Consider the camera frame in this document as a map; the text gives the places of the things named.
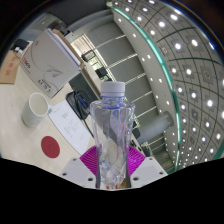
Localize flat round red coaster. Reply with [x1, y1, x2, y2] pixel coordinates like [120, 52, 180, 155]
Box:
[40, 135, 61, 160]

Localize white ceramic mug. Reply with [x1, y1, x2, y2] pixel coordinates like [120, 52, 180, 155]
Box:
[21, 92, 53, 128]

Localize long curved conference desk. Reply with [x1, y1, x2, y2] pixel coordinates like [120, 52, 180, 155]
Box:
[68, 63, 104, 103]

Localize round ceiling lights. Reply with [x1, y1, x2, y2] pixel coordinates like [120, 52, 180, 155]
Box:
[109, 0, 224, 168]

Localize black office chairs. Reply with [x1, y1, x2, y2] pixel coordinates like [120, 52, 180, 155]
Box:
[81, 49, 114, 83]

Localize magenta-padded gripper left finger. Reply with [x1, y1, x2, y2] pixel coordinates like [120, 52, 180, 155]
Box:
[59, 146, 100, 190]

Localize black flat device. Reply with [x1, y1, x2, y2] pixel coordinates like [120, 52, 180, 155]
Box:
[65, 90, 94, 121]

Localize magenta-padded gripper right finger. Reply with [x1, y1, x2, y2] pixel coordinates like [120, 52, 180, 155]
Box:
[125, 146, 168, 190]

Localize clear plastic water bottle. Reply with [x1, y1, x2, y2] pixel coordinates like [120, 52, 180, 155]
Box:
[89, 80, 136, 190]

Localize white copy paper box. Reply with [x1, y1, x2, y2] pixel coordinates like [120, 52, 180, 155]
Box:
[19, 27, 84, 99]

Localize white printed paper sheet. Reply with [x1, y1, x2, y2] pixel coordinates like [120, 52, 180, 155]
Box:
[49, 99, 96, 157]

